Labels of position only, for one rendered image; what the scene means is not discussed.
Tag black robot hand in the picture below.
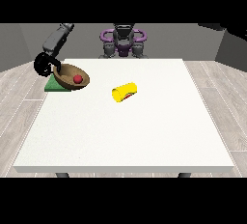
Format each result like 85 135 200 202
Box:
33 51 63 78

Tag small red ball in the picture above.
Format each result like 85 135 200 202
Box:
72 74 84 85

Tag grey robot trunk purple rings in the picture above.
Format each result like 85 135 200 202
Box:
98 23 150 60

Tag yellow cup with melon print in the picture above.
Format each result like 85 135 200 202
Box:
111 82 138 103

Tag brown wooden bowl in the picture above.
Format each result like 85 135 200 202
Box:
52 64 91 92

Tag green square pad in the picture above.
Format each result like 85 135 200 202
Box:
43 73 72 93

